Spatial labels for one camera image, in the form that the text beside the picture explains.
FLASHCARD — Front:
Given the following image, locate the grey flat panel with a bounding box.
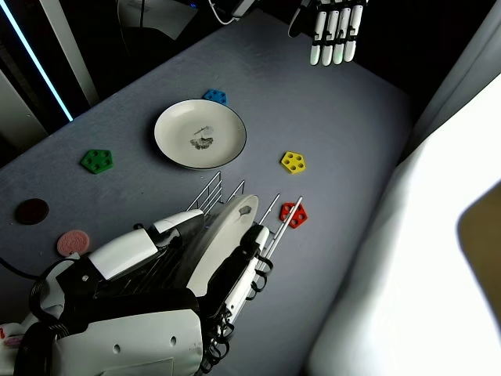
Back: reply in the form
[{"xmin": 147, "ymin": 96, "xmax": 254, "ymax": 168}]
[{"xmin": 116, "ymin": 0, "xmax": 200, "ymax": 41}]

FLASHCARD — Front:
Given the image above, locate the yellow pentagon block with holes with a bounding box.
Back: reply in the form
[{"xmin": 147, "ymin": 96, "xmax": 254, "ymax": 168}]
[{"xmin": 279, "ymin": 150, "xmax": 308, "ymax": 176}]

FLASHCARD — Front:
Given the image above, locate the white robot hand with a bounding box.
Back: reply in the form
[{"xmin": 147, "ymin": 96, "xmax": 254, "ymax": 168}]
[
  {"xmin": 52, "ymin": 209, "xmax": 275, "ymax": 376},
  {"xmin": 288, "ymin": 0, "xmax": 369, "ymax": 67}
]

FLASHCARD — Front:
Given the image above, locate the grey table cloth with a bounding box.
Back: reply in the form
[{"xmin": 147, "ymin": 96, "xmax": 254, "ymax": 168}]
[{"xmin": 0, "ymin": 9, "xmax": 416, "ymax": 376}]

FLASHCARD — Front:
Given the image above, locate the white cable with plug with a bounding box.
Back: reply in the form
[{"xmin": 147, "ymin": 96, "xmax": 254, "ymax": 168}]
[{"xmin": 208, "ymin": 0, "xmax": 259, "ymax": 25}]

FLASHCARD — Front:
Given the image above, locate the white plate with leaf print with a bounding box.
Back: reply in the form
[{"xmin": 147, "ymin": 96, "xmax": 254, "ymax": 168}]
[
  {"xmin": 183, "ymin": 194, "xmax": 260, "ymax": 298},
  {"xmin": 153, "ymin": 99, "xmax": 247, "ymax": 172}
]

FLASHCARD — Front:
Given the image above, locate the silver wire dish rack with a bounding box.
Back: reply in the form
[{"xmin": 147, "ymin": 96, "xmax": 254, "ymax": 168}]
[{"xmin": 186, "ymin": 171, "xmax": 305, "ymax": 275}]

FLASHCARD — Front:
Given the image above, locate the pink round disc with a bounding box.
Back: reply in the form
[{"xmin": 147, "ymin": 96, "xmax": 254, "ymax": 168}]
[{"xmin": 56, "ymin": 230, "xmax": 91, "ymax": 258}]

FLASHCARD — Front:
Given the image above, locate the light blue LED strip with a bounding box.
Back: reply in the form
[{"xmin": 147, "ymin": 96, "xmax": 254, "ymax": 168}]
[{"xmin": 0, "ymin": 0, "xmax": 74, "ymax": 122}]

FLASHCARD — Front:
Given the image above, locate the white upright post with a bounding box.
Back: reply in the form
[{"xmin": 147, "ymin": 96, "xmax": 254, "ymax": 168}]
[{"xmin": 38, "ymin": 0, "xmax": 101, "ymax": 107}]

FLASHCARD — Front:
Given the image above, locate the brown rounded panel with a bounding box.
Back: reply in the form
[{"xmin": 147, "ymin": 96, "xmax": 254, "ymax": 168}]
[{"xmin": 456, "ymin": 183, "xmax": 501, "ymax": 314}]

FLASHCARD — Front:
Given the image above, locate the green pentagon block with holes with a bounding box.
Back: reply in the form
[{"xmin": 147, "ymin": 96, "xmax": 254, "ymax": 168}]
[{"xmin": 80, "ymin": 149, "xmax": 114, "ymax": 175}]

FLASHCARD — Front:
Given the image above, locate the blue pentagon block with holes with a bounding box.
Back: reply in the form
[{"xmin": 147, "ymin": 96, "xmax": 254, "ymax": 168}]
[{"xmin": 202, "ymin": 89, "xmax": 228, "ymax": 106}]

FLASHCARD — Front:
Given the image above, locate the dark red round disc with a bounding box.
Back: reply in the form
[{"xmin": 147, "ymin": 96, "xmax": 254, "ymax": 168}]
[{"xmin": 14, "ymin": 197, "xmax": 50, "ymax": 226}]

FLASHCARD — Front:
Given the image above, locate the red pentagon block with holes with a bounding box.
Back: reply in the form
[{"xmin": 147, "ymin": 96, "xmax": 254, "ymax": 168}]
[{"xmin": 279, "ymin": 201, "xmax": 309, "ymax": 230}]

